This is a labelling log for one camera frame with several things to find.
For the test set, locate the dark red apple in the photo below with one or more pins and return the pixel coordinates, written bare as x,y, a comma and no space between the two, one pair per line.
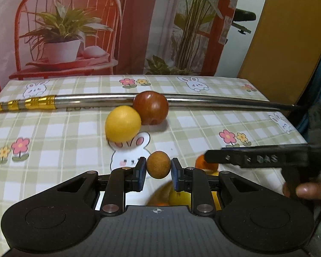
152,107

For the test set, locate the yellow lemon on table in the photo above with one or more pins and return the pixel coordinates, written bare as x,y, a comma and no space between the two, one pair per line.
122,124

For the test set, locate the black office chair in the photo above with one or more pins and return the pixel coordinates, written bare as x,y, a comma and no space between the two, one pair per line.
241,15

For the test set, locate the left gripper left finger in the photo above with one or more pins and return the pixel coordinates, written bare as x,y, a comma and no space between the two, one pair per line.
86,188

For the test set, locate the checkered bunny tablecloth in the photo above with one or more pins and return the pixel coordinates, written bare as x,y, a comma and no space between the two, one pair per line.
41,149

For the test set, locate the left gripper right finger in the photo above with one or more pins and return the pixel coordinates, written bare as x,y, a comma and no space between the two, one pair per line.
229,187

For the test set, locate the yellow green orange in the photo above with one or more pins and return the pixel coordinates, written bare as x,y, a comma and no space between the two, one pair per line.
214,193

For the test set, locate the small brown longan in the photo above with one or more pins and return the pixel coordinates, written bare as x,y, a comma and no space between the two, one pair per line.
158,165

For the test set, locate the wooden board panel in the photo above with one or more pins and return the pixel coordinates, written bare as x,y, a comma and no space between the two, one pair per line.
285,49

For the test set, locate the teal fabric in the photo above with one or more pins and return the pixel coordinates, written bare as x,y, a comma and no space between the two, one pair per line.
310,97

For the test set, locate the printed room backdrop cloth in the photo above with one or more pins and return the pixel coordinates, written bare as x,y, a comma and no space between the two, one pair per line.
65,38

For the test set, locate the mandarin in plate left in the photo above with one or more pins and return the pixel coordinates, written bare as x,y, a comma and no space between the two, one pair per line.
161,196

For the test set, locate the steel clothes pole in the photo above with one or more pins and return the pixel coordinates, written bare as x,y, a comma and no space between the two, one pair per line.
53,102

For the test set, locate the person's right hand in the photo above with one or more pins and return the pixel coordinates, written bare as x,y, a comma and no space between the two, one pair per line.
313,189

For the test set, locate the large yellow grapefruit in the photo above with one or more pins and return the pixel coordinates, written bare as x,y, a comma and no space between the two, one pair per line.
179,198

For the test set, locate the mandarin behind plate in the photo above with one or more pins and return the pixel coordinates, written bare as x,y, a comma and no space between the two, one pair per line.
200,163

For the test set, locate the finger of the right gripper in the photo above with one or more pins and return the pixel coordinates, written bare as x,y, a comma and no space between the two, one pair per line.
227,155

